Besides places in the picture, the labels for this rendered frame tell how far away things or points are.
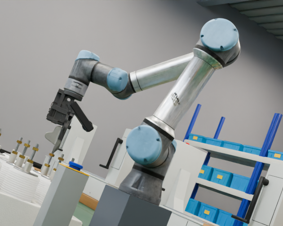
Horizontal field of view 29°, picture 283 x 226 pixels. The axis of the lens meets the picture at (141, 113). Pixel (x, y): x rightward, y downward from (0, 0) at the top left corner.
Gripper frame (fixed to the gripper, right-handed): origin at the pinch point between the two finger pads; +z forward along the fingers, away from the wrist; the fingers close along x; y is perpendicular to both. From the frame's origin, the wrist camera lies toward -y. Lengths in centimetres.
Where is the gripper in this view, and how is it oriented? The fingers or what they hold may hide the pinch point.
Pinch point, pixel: (55, 150)
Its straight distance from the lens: 188.4
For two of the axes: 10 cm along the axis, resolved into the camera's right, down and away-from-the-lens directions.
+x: 1.9, -0.5, -9.8
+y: -9.1, -3.9, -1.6
